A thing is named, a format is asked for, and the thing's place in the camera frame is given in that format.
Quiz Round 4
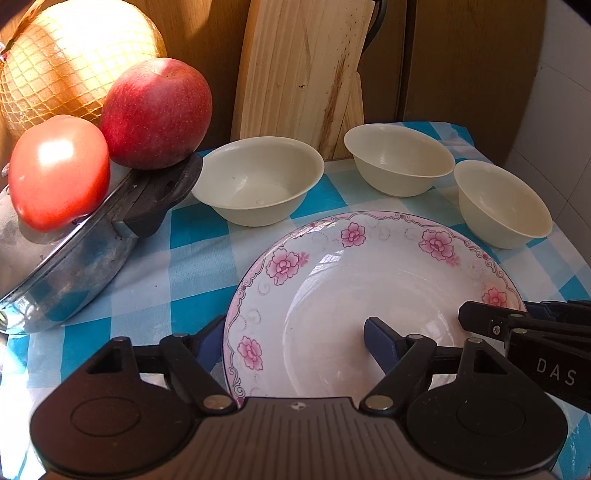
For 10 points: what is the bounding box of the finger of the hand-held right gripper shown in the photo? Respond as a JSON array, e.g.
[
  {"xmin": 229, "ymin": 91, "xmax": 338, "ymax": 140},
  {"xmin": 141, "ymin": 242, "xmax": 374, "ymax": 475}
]
[
  {"xmin": 457, "ymin": 300, "xmax": 591, "ymax": 346},
  {"xmin": 525, "ymin": 298, "xmax": 591, "ymax": 325}
]

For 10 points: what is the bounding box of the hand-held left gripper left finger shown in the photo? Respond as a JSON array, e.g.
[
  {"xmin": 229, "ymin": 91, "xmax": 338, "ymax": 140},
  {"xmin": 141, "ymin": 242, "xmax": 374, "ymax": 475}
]
[{"xmin": 60, "ymin": 316, "xmax": 238, "ymax": 413}]

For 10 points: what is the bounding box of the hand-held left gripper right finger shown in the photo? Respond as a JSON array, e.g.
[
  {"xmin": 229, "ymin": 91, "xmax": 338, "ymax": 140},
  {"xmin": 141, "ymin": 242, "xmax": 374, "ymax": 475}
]
[{"xmin": 359, "ymin": 316, "xmax": 523, "ymax": 412}]

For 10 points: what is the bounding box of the pink flower deep plate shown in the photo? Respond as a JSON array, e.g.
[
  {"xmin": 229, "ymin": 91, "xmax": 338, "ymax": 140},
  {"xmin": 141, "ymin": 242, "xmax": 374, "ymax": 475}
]
[{"xmin": 222, "ymin": 211, "xmax": 527, "ymax": 409}]

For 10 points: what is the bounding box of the cream bowl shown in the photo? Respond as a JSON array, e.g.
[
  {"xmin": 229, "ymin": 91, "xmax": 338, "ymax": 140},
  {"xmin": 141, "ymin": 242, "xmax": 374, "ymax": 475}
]
[
  {"xmin": 344, "ymin": 123, "xmax": 456, "ymax": 198},
  {"xmin": 191, "ymin": 136, "xmax": 325, "ymax": 227},
  {"xmin": 453, "ymin": 160, "xmax": 553, "ymax": 250}
]

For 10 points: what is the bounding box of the blue checkered tablecloth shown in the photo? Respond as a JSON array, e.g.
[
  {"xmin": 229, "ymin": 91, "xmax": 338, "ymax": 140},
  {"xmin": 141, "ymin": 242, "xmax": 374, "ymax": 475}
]
[{"xmin": 0, "ymin": 120, "xmax": 591, "ymax": 480}]

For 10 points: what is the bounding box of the steel pot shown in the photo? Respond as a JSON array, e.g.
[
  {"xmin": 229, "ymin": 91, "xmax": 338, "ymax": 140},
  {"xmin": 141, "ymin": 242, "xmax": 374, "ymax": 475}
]
[{"xmin": 0, "ymin": 153, "xmax": 205, "ymax": 334}]

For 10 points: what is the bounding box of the glass pot lid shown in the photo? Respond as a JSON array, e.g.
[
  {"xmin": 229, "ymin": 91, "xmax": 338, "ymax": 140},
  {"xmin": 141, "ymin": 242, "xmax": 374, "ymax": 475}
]
[{"xmin": 0, "ymin": 161, "xmax": 154, "ymax": 306}]

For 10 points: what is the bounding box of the red tomato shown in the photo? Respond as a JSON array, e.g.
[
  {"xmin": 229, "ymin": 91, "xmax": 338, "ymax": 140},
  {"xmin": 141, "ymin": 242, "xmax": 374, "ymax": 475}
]
[{"xmin": 8, "ymin": 115, "xmax": 111, "ymax": 233}]

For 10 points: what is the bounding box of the red apple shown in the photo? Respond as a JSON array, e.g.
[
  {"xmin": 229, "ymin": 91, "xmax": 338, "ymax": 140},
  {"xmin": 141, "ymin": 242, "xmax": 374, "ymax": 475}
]
[{"xmin": 100, "ymin": 57, "xmax": 214, "ymax": 171}]

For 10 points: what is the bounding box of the wooden knife block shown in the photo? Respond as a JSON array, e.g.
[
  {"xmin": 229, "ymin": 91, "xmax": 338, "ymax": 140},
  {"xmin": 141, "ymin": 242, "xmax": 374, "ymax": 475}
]
[{"xmin": 230, "ymin": 0, "xmax": 376, "ymax": 162}]

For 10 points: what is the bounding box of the pomelo in yellow net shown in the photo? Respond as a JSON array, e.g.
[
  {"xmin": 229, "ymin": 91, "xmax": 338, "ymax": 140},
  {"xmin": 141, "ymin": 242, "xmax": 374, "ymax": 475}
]
[{"xmin": 0, "ymin": 0, "xmax": 168, "ymax": 145}]

